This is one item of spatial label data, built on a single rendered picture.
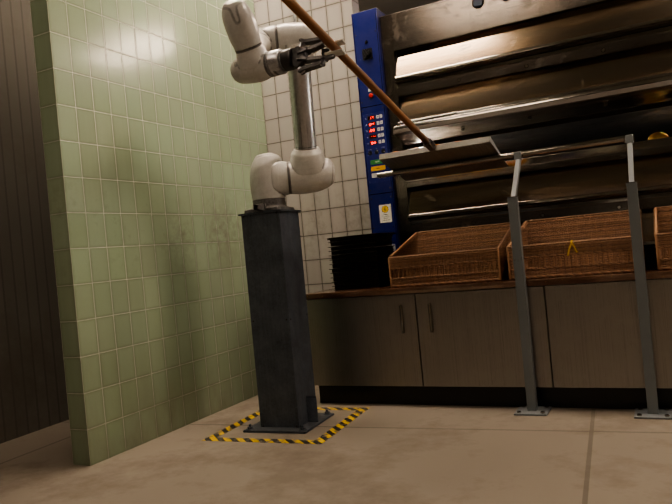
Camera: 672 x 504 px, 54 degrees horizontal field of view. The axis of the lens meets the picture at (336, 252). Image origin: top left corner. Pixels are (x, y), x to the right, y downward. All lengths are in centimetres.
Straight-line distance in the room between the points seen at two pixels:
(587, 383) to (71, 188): 234
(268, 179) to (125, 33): 98
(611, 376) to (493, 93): 158
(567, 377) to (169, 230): 199
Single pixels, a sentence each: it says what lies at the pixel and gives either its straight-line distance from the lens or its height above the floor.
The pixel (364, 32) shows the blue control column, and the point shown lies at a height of 203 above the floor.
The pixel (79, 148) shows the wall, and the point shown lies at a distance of 302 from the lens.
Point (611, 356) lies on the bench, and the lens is 303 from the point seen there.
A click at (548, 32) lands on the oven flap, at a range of 369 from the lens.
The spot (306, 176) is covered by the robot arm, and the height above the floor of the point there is 114.
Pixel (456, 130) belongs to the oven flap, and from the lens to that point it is 365.
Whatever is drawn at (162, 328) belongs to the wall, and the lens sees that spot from 327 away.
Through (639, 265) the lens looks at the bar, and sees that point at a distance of 293.
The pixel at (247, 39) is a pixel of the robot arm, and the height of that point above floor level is 155.
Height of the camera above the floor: 78
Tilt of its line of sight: level
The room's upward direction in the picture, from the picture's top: 5 degrees counter-clockwise
